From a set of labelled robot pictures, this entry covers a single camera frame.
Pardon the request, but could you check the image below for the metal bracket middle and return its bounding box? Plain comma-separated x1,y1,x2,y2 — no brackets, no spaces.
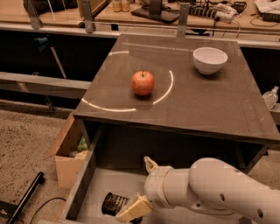
81,0,95,33

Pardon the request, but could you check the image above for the small jar right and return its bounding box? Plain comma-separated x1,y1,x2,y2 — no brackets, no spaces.
122,0,130,12

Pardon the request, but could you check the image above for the black floor cable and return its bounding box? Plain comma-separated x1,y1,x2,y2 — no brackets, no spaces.
29,197,67,224

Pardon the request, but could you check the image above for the cardboard box on floor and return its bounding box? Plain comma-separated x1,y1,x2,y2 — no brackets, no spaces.
45,114,84,189

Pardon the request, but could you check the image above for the metal bracket right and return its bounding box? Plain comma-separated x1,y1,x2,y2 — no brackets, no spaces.
177,3,190,38

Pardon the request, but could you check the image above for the clear plastic bottle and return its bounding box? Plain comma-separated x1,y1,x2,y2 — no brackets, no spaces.
262,86,279,109

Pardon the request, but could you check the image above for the white ceramic bowl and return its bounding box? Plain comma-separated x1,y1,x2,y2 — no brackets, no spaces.
192,47,228,74

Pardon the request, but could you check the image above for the metal bracket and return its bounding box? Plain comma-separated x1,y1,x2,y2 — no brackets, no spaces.
81,0,95,33
27,0,42,30
177,3,190,38

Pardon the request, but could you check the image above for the wooden desk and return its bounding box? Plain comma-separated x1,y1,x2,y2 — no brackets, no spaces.
0,0,280,47

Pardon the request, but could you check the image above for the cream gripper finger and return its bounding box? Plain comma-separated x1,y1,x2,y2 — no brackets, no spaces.
143,156,158,173
115,193,153,223

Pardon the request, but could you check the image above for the black bar on floor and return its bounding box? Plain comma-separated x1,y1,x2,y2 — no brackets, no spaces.
6,171,45,224

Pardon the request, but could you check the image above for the grey metal rail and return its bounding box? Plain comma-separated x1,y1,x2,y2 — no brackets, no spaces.
0,72,90,99

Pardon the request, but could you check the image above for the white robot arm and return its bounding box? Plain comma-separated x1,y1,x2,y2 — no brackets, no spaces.
115,157,280,224

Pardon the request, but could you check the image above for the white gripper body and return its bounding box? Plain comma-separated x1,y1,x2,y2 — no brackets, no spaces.
144,166,173,208

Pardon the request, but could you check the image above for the small jar left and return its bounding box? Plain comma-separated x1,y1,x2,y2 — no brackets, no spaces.
112,0,122,12

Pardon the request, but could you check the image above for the grey open top drawer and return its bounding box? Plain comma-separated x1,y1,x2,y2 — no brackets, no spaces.
58,123,261,224

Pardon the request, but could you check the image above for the green item in box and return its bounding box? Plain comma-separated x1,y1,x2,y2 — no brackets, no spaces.
77,137,88,152

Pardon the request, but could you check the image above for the black rxbar chocolate wrapper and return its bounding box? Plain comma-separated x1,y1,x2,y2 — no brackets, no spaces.
101,192,130,217

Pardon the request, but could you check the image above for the power strip with plugs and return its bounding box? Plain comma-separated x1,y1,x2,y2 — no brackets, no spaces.
189,5,234,23

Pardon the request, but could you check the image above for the black monitor base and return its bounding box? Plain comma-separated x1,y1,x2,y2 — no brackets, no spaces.
131,0,179,24

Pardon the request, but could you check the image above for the metal bracket left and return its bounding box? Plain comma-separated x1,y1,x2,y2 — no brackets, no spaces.
27,0,42,30

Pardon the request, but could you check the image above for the small jar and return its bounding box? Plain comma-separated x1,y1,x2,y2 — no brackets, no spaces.
112,0,122,12
122,0,130,12

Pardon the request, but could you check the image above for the dark counter cabinet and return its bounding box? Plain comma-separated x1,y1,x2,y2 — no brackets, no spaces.
73,33,280,176

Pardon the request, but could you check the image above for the red apple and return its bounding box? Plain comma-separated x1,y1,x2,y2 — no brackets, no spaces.
131,70,155,96

